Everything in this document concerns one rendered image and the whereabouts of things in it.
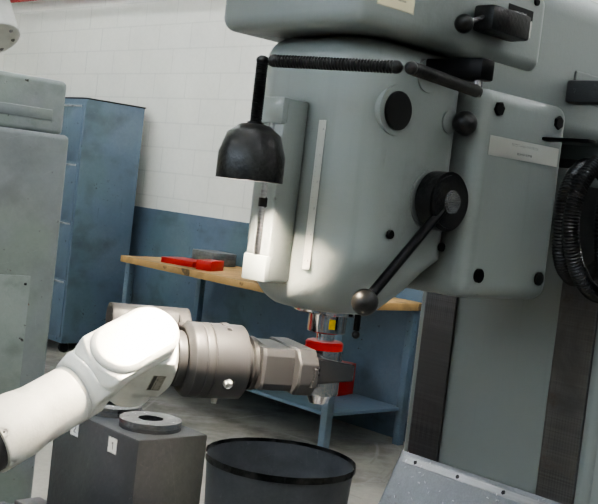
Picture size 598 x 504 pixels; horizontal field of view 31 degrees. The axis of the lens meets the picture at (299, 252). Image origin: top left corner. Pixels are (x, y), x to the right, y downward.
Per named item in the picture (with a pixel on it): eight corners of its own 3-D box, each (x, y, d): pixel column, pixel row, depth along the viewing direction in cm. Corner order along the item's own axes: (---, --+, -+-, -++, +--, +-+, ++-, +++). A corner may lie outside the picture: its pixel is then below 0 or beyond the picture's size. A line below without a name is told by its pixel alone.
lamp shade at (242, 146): (202, 174, 112) (208, 115, 112) (237, 179, 119) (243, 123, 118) (261, 181, 109) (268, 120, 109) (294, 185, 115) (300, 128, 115)
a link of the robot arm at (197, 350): (224, 370, 120) (125, 365, 115) (195, 419, 127) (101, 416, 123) (210, 290, 127) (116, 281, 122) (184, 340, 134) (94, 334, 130)
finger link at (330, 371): (349, 385, 131) (303, 382, 128) (353, 359, 131) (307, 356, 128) (355, 387, 129) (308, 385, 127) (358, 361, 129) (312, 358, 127)
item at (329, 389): (342, 397, 130) (347, 353, 130) (305, 395, 129) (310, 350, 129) (332, 390, 135) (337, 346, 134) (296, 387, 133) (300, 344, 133)
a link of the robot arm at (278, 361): (324, 337, 124) (227, 330, 120) (313, 418, 125) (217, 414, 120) (283, 320, 136) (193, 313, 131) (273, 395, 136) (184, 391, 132)
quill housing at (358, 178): (337, 321, 117) (371, 29, 116) (219, 293, 132) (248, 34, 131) (445, 321, 131) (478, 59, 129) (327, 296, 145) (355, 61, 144)
